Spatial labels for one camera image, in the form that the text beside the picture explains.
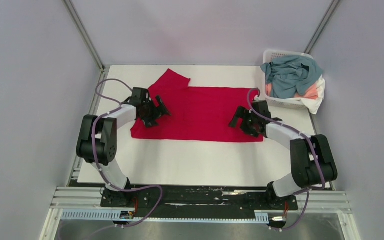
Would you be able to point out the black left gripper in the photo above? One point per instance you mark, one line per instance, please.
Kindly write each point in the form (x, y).
(162, 110)

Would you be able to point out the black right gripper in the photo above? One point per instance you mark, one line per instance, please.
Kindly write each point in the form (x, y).
(241, 112)

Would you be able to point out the red t-shirt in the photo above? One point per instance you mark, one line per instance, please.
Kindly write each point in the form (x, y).
(196, 113)

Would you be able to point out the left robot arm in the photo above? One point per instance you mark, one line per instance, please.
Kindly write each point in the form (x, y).
(97, 143)

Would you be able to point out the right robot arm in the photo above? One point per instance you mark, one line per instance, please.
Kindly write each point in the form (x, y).
(312, 163)

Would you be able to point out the teal t-shirt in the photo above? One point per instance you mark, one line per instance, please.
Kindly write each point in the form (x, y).
(290, 74)

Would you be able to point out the white plastic laundry basket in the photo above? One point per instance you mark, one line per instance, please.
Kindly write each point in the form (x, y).
(268, 56)

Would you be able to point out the white t-shirt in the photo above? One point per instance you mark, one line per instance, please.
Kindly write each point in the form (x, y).
(313, 105)

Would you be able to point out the salmon pink t-shirt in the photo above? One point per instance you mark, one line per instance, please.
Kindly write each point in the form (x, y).
(311, 92)

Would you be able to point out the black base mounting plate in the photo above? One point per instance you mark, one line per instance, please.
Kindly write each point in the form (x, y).
(197, 201)

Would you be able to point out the white slotted cable duct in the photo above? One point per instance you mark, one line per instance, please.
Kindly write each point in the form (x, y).
(120, 216)

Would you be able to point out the aluminium frame rail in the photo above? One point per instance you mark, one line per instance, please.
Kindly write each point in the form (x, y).
(89, 198)

